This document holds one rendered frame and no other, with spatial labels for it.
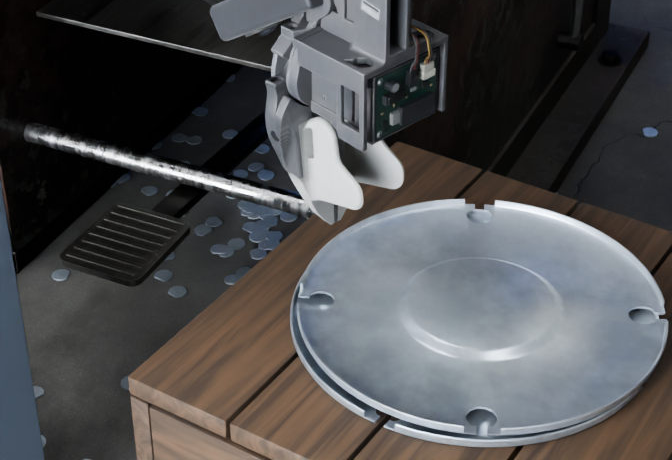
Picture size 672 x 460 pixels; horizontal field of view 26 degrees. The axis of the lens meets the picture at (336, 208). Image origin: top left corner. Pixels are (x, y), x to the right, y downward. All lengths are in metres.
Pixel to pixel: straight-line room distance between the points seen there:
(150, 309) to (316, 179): 0.83
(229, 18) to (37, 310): 0.88
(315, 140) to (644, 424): 0.34
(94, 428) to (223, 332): 0.47
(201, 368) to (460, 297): 0.21
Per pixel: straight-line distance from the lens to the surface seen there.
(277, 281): 1.20
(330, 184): 0.92
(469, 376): 1.09
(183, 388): 1.10
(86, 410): 1.62
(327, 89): 0.88
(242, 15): 0.92
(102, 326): 1.73
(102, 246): 1.57
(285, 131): 0.90
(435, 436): 1.05
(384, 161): 0.93
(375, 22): 0.83
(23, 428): 1.33
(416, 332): 1.13
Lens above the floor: 1.08
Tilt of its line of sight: 34 degrees down
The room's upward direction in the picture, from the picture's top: straight up
